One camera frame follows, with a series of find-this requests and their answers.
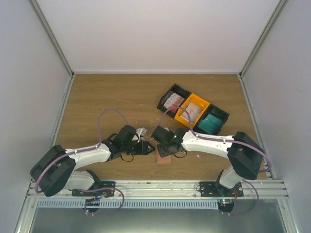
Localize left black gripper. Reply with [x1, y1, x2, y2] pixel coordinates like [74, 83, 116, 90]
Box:
[122, 140, 155, 155]

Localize pink clear card holder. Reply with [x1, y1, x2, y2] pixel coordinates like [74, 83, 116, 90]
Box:
[156, 151, 172, 164]

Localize white red card orange bin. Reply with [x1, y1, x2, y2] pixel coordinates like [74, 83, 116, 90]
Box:
[186, 103, 203, 124]

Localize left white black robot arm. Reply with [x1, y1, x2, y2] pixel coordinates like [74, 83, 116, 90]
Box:
[30, 125, 155, 197]

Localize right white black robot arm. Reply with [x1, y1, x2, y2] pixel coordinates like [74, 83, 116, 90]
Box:
[151, 125, 272, 197]

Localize white red cards far bin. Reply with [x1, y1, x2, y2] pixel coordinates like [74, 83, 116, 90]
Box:
[163, 93, 185, 109]

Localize teal card stack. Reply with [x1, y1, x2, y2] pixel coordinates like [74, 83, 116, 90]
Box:
[198, 114, 223, 135]

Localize white paper scraps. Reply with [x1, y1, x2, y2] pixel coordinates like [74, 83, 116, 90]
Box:
[129, 104, 203, 160]

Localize orange bin middle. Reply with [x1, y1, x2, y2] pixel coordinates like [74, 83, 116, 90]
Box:
[174, 94, 210, 128]

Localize black bin far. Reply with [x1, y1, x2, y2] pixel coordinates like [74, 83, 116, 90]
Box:
[157, 84, 192, 118]

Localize black bin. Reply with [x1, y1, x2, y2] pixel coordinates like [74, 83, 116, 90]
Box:
[157, 84, 192, 118]
[193, 104, 230, 135]

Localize black bin near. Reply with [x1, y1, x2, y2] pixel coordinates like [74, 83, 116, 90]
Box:
[193, 104, 230, 135]

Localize aluminium mounting rail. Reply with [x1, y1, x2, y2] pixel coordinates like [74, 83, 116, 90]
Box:
[26, 179, 290, 199]

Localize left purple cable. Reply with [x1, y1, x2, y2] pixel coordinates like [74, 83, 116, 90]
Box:
[35, 108, 131, 194]

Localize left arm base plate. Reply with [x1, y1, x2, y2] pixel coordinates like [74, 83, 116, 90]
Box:
[71, 181, 116, 198]

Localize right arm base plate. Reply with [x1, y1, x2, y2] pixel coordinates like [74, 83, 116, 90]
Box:
[196, 181, 244, 198]

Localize grey slotted cable duct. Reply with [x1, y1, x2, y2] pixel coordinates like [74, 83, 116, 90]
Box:
[37, 199, 218, 210]

